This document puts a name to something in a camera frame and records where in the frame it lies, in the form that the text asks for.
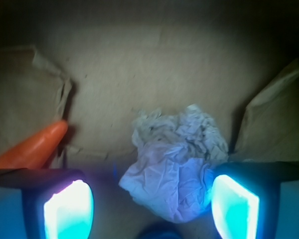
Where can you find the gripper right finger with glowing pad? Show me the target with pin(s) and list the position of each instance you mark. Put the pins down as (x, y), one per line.
(256, 200)

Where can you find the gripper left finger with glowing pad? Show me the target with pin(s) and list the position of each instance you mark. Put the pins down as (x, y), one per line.
(45, 204)

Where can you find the white paper ball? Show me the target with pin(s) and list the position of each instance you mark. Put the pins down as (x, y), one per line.
(177, 154)

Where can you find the orange toy carrot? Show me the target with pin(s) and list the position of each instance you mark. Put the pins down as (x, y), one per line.
(35, 151)

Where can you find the blue foam ball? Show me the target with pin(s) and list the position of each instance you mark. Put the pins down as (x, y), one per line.
(161, 230)

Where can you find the brown paper bag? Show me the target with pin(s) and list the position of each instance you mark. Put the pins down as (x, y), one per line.
(104, 61)

